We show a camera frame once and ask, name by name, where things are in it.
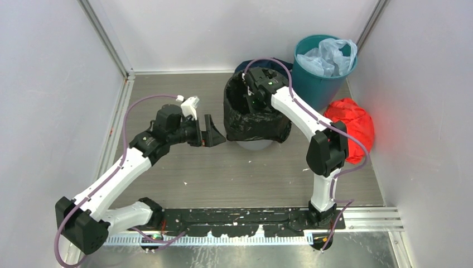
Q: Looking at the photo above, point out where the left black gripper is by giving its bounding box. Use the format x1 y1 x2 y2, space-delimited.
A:
168 114 225 147

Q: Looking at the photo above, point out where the black trash bag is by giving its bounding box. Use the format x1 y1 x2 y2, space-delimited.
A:
223 70 292 143

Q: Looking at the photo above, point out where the grey translucent trash bin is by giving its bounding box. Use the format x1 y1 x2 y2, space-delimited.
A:
236 140 273 151

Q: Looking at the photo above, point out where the teal plastic bucket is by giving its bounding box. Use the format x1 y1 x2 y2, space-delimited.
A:
292 35 358 111

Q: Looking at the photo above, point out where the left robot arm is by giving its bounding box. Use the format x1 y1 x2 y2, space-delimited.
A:
55 104 226 255

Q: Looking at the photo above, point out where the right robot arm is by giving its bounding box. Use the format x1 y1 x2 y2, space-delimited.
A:
242 67 349 229

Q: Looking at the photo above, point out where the dark navy cloth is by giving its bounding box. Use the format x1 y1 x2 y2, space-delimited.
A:
234 58 293 76

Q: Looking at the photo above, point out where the light blue plastic bag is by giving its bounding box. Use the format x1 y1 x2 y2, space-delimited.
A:
296 38 358 78

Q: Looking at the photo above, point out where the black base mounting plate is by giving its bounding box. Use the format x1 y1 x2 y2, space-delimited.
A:
127 207 346 238

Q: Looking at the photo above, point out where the red cloth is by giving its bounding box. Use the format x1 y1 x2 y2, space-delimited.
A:
323 98 375 152

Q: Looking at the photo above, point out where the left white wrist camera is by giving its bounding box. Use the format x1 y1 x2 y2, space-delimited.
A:
176 95 200 121

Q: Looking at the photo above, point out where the aluminium frame rail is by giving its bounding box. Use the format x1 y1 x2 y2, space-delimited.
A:
80 70 136 195

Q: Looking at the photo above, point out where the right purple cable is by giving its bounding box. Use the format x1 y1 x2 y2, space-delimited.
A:
242 57 371 253

